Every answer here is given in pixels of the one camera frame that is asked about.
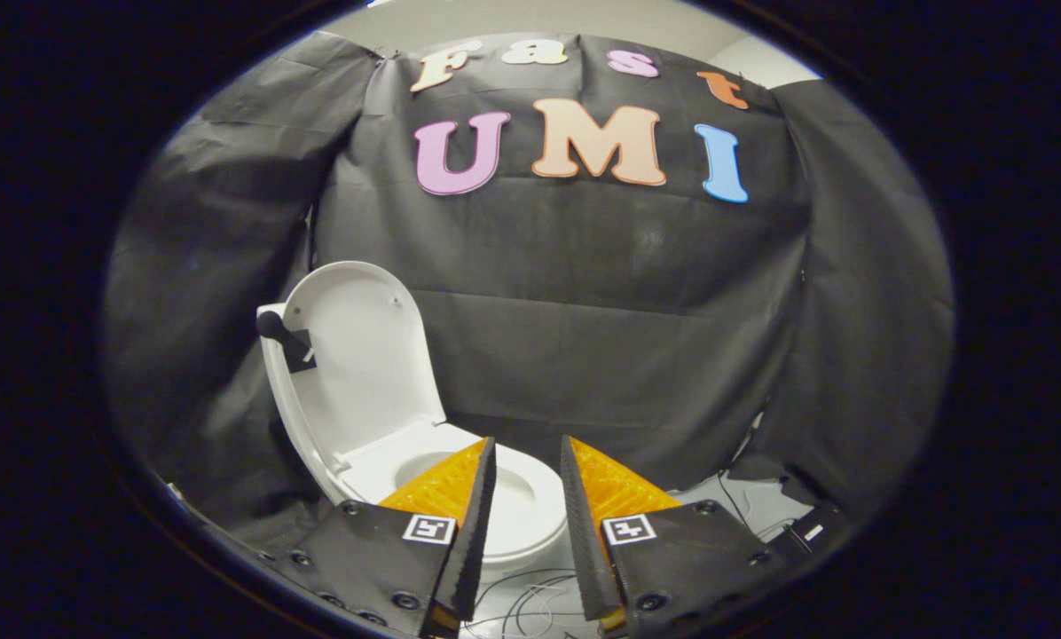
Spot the black backdrop cloth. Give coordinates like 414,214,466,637
105,31,955,551

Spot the black box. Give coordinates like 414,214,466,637
783,497,853,558

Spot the black lid handle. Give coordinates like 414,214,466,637
256,311,317,374

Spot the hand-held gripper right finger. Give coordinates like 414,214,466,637
560,435,798,638

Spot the white toilet bowl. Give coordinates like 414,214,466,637
340,422,569,573

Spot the tangle of thin cables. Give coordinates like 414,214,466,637
460,470,806,639

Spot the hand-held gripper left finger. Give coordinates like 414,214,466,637
264,437,498,638

